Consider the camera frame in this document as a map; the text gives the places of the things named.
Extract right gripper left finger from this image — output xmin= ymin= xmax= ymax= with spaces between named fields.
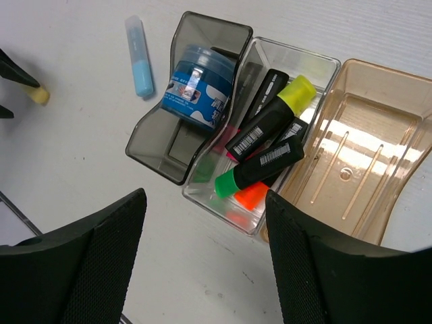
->
xmin=1 ymin=188 xmax=147 ymax=323

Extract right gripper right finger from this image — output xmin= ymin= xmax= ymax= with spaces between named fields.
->
xmin=265 ymin=191 xmax=431 ymax=323

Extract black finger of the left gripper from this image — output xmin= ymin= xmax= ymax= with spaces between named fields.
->
xmin=0 ymin=49 xmax=41 ymax=88

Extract pale yellow eraser stick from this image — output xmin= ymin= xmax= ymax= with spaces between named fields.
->
xmin=21 ymin=85 xmax=50 ymax=105

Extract orange highlighter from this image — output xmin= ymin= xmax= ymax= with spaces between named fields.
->
xmin=234 ymin=182 xmax=269 ymax=211

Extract green highlighter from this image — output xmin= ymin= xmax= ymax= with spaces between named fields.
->
xmin=215 ymin=136 xmax=304 ymax=198

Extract light blue highlighter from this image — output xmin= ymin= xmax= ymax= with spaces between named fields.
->
xmin=125 ymin=16 xmax=154 ymax=98

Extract pink highlighter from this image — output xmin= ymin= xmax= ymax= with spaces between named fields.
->
xmin=225 ymin=128 xmax=240 ymax=161

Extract yellow highlighter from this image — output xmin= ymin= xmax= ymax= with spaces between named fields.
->
xmin=231 ymin=75 xmax=317 ymax=162

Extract blue round jar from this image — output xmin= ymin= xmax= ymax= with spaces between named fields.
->
xmin=161 ymin=45 xmax=235 ymax=131

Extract dark grey transparent container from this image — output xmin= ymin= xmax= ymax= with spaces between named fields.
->
xmin=125 ymin=11 xmax=253 ymax=186

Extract amber transparent container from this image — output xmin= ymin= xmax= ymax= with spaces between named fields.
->
xmin=277 ymin=59 xmax=431 ymax=245

